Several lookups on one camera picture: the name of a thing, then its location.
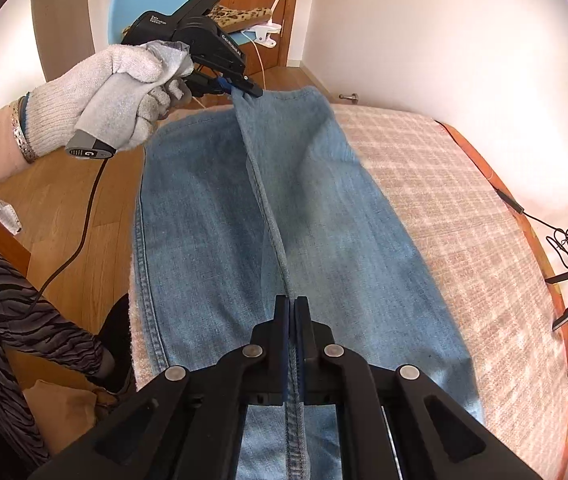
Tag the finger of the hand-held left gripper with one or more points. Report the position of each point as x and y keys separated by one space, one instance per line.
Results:
x=204 y=86
x=249 y=89

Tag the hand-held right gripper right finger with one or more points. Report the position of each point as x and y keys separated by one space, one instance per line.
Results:
x=305 y=350

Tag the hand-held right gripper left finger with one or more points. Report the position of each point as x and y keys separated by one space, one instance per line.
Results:
x=280 y=350

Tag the blue denim pants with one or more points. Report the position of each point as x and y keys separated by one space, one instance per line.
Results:
x=204 y=210

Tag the person's left hand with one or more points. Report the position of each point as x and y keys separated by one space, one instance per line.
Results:
x=64 y=100

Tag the leopard print slipper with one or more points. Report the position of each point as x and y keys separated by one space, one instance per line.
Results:
x=244 y=17

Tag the white clamp lamp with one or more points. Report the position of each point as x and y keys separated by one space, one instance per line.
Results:
x=264 y=34

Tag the metal door stop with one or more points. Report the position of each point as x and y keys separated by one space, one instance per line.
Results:
x=348 y=97

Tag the black sock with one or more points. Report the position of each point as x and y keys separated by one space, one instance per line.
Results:
x=116 y=340

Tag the pink plaid blanket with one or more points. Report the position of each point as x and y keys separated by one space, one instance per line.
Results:
x=463 y=235

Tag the brown paper bag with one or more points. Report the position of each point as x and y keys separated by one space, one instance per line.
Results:
x=64 y=410

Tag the orange bed mattress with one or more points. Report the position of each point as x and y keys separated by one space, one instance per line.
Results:
x=556 y=305

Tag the person's striped grey clothing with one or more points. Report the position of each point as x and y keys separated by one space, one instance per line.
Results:
x=14 y=310

